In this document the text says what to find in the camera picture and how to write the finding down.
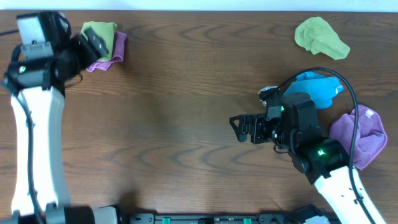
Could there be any blue cloth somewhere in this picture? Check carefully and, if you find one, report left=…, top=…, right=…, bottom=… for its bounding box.
left=284, top=72, right=344, bottom=110

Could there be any crumpled green cloth top right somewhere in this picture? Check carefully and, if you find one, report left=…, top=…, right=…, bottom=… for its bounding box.
left=294, top=17, right=351, bottom=60

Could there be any folded purple cloth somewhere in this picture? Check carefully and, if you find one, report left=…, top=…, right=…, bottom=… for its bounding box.
left=86, top=31, right=127, bottom=72

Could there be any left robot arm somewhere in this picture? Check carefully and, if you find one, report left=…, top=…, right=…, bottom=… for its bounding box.
left=1, top=11, right=122, bottom=224

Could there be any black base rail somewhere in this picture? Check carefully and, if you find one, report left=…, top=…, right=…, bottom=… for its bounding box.
left=119, top=213, right=340, bottom=224

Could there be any large green cloth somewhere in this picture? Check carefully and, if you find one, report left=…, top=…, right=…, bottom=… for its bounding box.
left=81, top=21, right=118, bottom=61

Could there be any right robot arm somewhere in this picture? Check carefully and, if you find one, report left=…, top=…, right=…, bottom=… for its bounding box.
left=229, top=92, right=384, bottom=223

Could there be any crumpled purple cloth right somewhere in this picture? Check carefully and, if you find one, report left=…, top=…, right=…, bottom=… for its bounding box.
left=330, top=105, right=387, bottom=170

